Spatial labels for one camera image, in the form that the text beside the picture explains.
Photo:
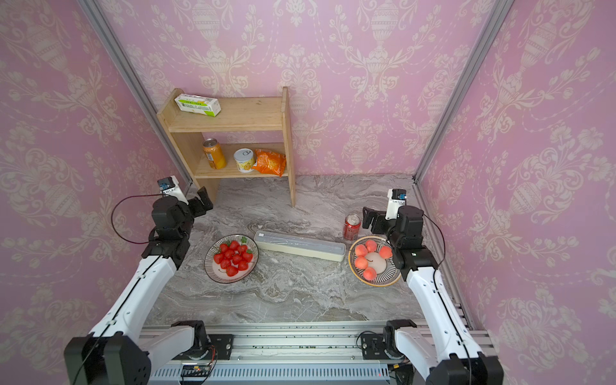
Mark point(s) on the orange chip bag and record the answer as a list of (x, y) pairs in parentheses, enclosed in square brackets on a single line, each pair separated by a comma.
[(269, 163)]

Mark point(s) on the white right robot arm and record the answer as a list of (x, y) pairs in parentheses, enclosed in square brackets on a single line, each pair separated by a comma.
[(435, 298)]

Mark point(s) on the left aluminium corner post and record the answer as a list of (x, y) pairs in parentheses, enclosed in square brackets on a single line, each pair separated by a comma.
[(95, 15)]

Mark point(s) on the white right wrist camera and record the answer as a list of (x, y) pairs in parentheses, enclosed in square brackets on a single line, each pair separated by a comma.
[(396, 199)]

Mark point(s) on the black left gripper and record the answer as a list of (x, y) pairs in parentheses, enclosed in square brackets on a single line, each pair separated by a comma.
[(204, 198)]

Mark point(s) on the aluminium corner post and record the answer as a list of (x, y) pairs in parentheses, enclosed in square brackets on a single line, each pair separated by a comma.
[(95, 15), (476, 58)]

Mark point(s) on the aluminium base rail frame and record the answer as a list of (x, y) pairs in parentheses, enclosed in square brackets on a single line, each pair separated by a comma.
[(358, 352)]

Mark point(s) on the striped plate of peaches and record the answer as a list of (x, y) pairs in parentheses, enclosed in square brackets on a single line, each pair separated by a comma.
[(370, 260)]

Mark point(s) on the white green carton box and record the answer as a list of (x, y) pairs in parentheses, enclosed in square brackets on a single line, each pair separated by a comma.
[(198, 104)]

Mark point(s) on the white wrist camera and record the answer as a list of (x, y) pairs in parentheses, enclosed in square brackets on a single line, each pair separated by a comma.
[(396, 199), (169, 186)]

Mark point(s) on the cream plastic wrap dispenser box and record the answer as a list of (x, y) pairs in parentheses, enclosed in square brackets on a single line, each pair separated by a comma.
[(300, 246)]

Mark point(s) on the patterned plate of strawberries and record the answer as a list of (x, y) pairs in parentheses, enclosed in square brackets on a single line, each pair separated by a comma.
[(231, 259)]

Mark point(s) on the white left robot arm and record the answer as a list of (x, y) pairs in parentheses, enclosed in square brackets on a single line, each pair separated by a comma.
[(110, 352)]

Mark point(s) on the wooden two-tier shelf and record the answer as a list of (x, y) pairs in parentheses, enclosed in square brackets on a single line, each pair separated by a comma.
[(249, 122)]

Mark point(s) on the right aluminium corner post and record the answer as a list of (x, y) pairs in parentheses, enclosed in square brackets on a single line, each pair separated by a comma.
[(476, 58)]

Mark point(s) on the red soda can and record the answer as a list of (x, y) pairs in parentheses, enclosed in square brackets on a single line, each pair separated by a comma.
[(352, 225)]

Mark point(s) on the white yellow snack cup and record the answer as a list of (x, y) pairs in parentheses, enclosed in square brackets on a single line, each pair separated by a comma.
[(245, 160)]

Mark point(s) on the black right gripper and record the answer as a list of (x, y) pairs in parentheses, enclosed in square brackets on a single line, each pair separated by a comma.
[(371, 217)]

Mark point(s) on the orange drink can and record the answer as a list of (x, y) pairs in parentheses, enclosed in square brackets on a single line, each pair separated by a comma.
[(213, 152)]

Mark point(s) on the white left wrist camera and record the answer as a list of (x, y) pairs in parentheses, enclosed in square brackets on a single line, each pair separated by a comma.
[(169, 186)]

